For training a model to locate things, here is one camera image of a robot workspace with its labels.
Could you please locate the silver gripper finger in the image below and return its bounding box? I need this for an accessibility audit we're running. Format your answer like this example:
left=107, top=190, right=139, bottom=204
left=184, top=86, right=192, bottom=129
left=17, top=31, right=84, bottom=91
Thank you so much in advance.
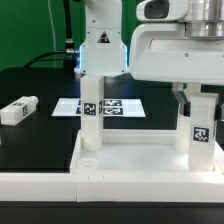
left=215, top=103, right=224, bottom=121

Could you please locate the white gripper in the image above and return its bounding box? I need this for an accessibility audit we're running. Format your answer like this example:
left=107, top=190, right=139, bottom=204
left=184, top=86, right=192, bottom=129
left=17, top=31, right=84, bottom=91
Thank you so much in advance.
left=129, top=23, right=224, bottom=117

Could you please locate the white desk top tray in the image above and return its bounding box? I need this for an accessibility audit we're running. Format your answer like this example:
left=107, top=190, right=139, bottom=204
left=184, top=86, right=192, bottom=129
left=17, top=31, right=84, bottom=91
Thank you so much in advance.
left=70, top=129, right=224, bottom=176

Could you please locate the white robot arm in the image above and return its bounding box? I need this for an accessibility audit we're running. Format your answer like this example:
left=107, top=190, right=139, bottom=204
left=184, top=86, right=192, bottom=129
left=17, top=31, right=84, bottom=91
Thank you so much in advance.
left=77, top=0, right=224, bottom=86

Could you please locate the white marker sheet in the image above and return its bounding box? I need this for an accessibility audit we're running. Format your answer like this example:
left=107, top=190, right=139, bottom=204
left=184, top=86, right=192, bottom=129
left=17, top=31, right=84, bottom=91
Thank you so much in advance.
left=52, top=98, right=145, bottom=117

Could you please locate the white front fence bar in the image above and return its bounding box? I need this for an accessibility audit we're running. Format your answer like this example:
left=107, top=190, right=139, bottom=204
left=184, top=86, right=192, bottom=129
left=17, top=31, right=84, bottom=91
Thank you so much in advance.
left=0, top=173, right=224, bottom=203

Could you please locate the black cable vertical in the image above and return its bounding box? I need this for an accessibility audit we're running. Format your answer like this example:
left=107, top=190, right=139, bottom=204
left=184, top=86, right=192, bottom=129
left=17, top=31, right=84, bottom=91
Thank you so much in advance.
left=63, top=0, right=74, bottom=70

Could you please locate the thin white cable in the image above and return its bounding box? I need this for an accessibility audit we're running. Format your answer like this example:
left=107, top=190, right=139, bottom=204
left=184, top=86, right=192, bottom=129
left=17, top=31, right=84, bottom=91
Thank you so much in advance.
left=46, top=0, right=57, bottom=69

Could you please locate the black cable horizontal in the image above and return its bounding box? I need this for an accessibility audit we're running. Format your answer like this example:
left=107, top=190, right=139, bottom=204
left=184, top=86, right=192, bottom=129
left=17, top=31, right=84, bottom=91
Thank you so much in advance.
left=22, top=49, right=80, bottom=69

